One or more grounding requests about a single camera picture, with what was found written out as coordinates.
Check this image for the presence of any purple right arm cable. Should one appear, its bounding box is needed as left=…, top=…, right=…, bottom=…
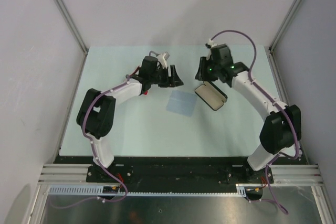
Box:
left=208, top=29, right=302, bottom=214

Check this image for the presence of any grey slotted cable duct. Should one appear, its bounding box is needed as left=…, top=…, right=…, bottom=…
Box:
left=48, top=183, right=271, bottom=198

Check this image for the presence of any light blue cleaning cloth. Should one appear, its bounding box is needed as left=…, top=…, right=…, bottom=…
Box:
left=166, top=90, right=197, bottom=117

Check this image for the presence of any aluminium front rail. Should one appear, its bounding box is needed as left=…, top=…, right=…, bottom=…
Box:
left=38, top=164, right=323, bottom=186

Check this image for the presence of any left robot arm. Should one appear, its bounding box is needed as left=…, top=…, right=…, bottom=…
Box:
left=76, top=52, right=184, bottom=182

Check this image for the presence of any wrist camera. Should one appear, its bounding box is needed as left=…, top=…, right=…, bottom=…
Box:
left=157, top=52, right=170, bottom=69
left=205, top=39, right=217, bottom=49

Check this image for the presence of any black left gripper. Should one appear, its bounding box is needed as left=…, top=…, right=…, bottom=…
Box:
left=150, top=65, right=183, bottom=88

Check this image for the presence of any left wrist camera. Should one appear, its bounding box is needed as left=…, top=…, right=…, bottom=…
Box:
left=157, top=52, right=170, bottom=69

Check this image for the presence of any aluminium frame post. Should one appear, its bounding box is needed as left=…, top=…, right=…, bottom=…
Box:
left=53, top=0, right=88, bottom=56
left=269, top=0, right=322, bottom=51

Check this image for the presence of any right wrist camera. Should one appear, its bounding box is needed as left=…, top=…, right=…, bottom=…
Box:
left=205, top=39, right=217, bottom=49

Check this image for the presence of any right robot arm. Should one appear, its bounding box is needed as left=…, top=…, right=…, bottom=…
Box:
left=195, top=41, right=301, bottom=183

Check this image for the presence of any dark green glasses case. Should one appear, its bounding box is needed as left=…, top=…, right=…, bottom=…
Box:
left=194, top=81, right=228, bottom=111

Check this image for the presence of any left aluminium frame post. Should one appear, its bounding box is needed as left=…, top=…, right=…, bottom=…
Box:
left=53, top=0, right=88, bottom=56

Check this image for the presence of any right aluminium frame post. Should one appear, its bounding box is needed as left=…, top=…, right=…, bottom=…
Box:
left=269, top=0, right=322, bottom=51

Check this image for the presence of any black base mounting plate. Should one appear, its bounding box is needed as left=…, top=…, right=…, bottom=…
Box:
left=54, top=155, right=307, bottom=202

